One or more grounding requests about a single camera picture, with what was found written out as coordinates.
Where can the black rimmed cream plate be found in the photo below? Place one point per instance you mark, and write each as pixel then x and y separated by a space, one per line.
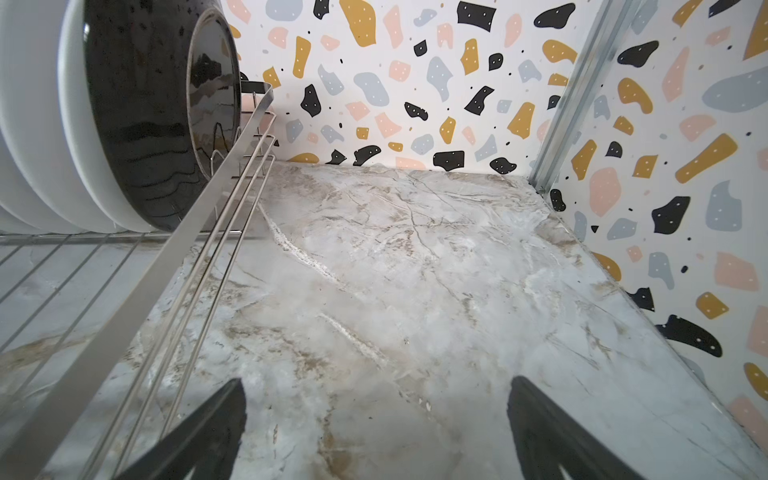
pixel 164 86

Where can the metal wire dish rack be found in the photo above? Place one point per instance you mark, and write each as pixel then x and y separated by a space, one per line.
pixel 48 426

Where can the white watermelon pattern plate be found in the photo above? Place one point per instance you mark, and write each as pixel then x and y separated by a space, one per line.
pixel 80 129

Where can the white plate green rim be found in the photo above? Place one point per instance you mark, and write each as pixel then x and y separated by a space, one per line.
pixel 31 120

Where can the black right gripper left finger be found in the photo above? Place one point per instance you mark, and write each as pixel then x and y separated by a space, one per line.
pixel 204 446

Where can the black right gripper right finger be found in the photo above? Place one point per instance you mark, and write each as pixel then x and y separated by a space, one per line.
pixel 550 444

